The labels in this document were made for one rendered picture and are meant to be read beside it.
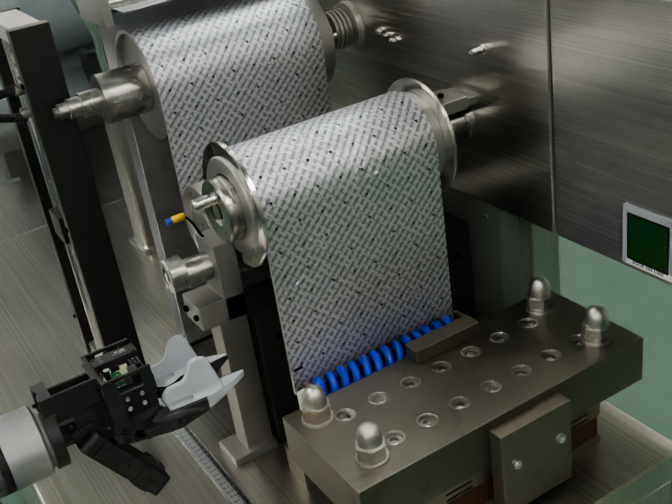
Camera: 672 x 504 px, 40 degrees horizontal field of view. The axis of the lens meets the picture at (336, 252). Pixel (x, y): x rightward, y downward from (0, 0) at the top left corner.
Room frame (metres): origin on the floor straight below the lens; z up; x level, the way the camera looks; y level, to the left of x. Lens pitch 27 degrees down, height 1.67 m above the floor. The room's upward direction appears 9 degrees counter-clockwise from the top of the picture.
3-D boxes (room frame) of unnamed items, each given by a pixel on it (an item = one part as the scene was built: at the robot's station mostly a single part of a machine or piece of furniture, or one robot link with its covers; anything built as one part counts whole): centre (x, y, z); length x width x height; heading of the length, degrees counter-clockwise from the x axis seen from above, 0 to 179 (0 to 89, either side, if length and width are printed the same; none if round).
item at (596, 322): (0.91, -0.29, 1.05); 0.04 x 0.04 x 0.04
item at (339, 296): (0.96, -0.03, 1.11); 0.23 x 0.01 x 0.18; 118
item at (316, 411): (0.84, 0.05, 1.05); 0.04 x 0.04 x 0.04
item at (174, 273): (0.95, 0.19, 1.18); 0.04 x 0.02 x 0.04; 28
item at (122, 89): (1.17, 0.24, 1.33); 0.06 x 0.06 x 0.06; 28
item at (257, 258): (0.95, 0.10, 1.25); 0.15 x 0.01 x 0.15; 28
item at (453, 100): (1.09, -0.16, 1.28); 0.06 x 0.05 x 0.02; 118
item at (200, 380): (0.82, 0.16, 1.12); 0.09 x 0.03 x 0.06; 109
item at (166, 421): (0.80, 0.20, 1.09); 0.09 x 0.05 x 0.02; 109
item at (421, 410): (0.87, -0.13, 1.00); 0.40 x 0.16 x 0.06; 118
